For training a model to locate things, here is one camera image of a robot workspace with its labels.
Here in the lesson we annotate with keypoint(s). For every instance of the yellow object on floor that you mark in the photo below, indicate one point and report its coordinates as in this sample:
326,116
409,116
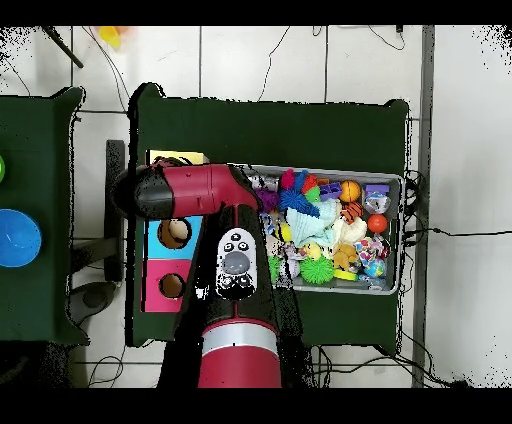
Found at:
108,36

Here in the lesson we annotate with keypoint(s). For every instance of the small basketball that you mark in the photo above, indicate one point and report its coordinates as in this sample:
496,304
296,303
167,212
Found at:
350,191

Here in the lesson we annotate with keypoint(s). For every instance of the purple spiky ball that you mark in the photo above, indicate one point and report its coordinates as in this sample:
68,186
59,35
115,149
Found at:
270,200

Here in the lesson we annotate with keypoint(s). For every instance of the grey round base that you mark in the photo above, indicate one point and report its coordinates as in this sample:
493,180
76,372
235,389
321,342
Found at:
94,298

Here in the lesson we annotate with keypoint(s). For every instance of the light blue knitted cloth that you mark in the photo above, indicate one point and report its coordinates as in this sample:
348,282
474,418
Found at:
308,228

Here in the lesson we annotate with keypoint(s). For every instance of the blue bowl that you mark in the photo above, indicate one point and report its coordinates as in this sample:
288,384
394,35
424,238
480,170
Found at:
18,238

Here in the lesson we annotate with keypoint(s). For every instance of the tiger plush toy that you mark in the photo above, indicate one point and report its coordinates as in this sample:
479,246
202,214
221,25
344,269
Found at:
352,212

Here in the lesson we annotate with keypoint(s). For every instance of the wooden box with three holes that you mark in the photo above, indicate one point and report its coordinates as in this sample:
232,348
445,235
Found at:
154,296

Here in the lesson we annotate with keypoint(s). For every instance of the dark green side tablecloth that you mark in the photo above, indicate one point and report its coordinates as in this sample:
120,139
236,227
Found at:
36,300

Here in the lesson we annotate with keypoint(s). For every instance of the green round object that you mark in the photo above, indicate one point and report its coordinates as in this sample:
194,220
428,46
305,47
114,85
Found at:
1,170

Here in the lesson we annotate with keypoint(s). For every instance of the orange ball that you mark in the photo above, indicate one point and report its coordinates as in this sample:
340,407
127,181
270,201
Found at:
377,223

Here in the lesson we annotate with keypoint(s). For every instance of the brown teddy bear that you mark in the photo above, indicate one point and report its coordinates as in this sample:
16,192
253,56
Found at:
344,258

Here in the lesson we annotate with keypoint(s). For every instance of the black rod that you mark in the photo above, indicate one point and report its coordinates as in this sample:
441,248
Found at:
64,48

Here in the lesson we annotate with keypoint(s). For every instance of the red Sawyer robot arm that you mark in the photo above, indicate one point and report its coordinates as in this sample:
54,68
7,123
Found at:
200,190

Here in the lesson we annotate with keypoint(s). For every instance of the black upright panel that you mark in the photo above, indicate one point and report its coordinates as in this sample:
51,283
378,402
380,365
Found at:
114,152

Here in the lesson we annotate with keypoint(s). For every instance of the green spiky ball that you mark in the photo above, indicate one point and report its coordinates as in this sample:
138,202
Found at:
316,270

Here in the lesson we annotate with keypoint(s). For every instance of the blue spiky ball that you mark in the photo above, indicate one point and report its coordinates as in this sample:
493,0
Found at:
294,200

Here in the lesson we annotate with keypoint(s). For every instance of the shallow mesh bin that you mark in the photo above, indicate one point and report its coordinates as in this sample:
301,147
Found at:
352,286

